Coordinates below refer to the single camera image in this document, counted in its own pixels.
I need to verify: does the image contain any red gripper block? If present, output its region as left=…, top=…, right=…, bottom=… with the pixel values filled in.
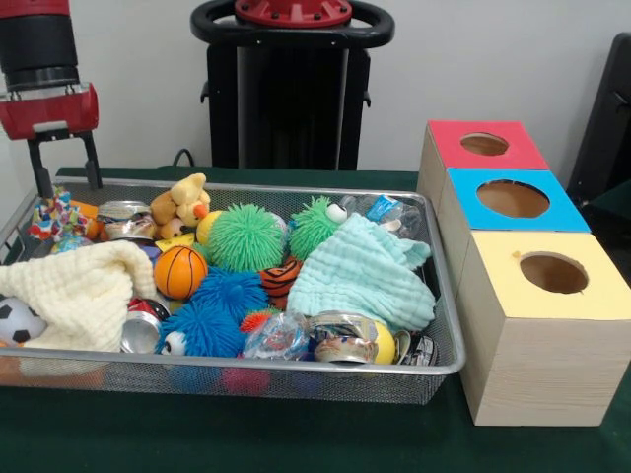
left=0, top=84, right=104, bottom=199

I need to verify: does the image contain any colourful patterned knotted toy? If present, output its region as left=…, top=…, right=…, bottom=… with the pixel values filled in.
left=27, top=185, right=86, bottom=243

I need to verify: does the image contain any clear mesh bin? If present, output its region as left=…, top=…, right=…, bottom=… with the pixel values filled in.
left=0, top=177, right=466, bottom=405

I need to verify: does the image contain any wooden box with three holes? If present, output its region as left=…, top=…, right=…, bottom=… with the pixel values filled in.
left=417, top=120, right=631, bottom=427

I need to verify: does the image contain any yellow plush animal toy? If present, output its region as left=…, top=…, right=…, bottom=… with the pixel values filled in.
left=150, top=173, right=211, bottom=240

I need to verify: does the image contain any cream muslin cloth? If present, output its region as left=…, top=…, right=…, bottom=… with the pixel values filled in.
left=0, top=239, right=157, bottom=353

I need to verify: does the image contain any small orange basketball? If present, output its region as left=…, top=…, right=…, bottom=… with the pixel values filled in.
left=154, top=244, right=209, bottom=299

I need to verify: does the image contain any small black white soccer ball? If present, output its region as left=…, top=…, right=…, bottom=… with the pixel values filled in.
left=0, top=299, right=46, bottom=346

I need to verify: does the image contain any green spiky rubber ball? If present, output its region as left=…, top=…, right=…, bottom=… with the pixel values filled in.
left=207, top=203, right=288, bottom=273

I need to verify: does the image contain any blue spiky rubber ball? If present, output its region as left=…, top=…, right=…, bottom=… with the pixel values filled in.
left=187, top=266, right=269, bottom=314

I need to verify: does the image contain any blue furry monster toy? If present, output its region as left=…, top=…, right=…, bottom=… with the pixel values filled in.
left=158, top=301, right=249, bottom=358

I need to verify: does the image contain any orange tiger striped ball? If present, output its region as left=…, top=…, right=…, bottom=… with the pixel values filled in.
left=258, top=256, right=305, bottom=311

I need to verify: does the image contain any green furry monster toy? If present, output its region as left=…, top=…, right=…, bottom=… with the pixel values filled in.
left=288, top=196, right=348, bottom=261

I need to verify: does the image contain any mint green muslin cloth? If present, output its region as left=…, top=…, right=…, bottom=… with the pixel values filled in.
left=286, top=213, right=437, bottom=333

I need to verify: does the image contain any dark green table cloth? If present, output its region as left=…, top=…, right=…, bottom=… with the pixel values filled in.
left=0, top=166, right=631, bottom=473

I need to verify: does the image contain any black upright panel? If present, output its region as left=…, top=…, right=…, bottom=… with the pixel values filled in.
left=567, top=33, right=631, bottom=228

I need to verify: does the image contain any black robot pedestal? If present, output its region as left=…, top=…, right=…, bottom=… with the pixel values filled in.
left=190, top=0, right=395, bottom=170

